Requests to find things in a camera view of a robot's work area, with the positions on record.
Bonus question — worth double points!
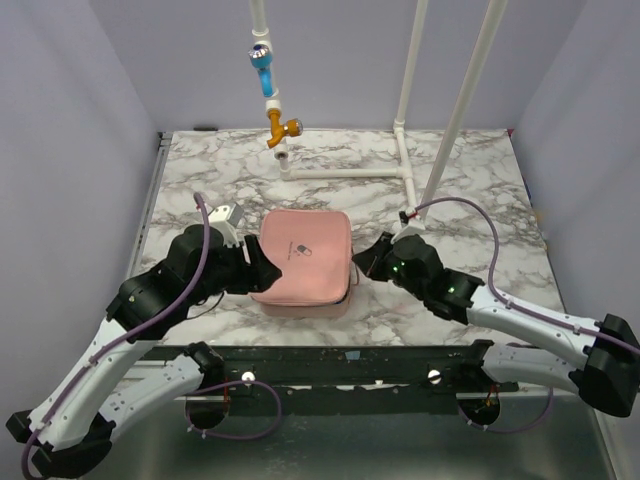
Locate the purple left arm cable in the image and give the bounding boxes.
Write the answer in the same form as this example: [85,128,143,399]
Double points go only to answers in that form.
[20,191,284,479]

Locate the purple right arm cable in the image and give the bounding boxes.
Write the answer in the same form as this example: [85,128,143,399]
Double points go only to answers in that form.
[404,196,640,434]

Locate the blue valve handle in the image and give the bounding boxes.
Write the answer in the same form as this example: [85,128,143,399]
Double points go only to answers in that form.
[248,43,275,98]

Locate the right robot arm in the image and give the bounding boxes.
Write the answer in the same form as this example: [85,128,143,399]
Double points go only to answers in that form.
[354,233,639,418]

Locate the white PVC pipe frame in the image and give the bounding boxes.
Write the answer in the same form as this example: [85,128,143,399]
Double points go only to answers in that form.
[249,1,508,208]

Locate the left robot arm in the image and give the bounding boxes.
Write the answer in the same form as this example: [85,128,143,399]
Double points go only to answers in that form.
[6,224,282,479]

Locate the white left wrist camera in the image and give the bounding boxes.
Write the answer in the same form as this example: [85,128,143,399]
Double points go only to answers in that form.
[208,203,244,247]

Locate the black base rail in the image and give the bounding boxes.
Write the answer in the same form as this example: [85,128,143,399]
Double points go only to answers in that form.
[144,342,521,416]

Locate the pink medicine kit case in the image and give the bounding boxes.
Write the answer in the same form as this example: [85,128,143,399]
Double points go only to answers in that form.
[252,209,353,319]

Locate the orange brass faucet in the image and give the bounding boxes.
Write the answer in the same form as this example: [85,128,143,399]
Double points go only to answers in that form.
[267,109,304,149]

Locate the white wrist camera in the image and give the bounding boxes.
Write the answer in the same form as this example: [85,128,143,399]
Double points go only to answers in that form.
[391,209,425,244]
[208,203,244,247]

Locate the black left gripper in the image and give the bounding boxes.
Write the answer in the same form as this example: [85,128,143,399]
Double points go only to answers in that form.
[190,234,283,304]

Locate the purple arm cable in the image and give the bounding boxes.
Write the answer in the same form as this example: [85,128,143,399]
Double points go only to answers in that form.
[20,191,284,479]
[404,196,640,434]

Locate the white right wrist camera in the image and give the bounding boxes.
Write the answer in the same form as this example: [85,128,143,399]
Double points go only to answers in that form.
[391,209,425,244]

